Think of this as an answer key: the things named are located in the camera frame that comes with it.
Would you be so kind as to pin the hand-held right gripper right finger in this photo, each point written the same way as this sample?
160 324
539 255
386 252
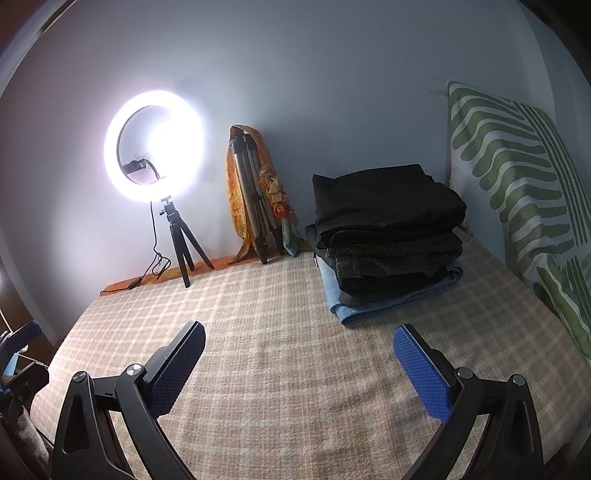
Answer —
422 369

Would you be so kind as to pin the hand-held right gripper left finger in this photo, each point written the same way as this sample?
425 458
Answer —
178 369

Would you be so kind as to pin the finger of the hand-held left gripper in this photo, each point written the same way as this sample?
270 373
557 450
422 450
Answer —
23 334
30 381

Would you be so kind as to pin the black pants with yellow lines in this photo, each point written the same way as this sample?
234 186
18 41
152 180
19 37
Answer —
388 203

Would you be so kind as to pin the dark folded pants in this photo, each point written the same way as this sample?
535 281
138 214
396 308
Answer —
392 284

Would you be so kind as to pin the light blue folded jeans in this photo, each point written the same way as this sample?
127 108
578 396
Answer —
351 314

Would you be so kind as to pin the orange bed sheet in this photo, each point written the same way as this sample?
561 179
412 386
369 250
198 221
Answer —
203 266

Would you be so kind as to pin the beige checkered blanket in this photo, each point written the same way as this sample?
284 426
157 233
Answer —
286 346

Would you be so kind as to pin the small black tripod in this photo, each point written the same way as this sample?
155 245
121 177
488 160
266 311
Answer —
178 240

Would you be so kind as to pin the folded tripod with orange scarf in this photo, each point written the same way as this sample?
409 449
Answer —
235 194

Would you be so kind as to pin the silver folded tripod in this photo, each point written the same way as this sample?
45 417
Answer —
251 198

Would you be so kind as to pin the green and white patterned pillow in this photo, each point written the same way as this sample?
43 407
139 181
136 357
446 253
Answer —
508 161

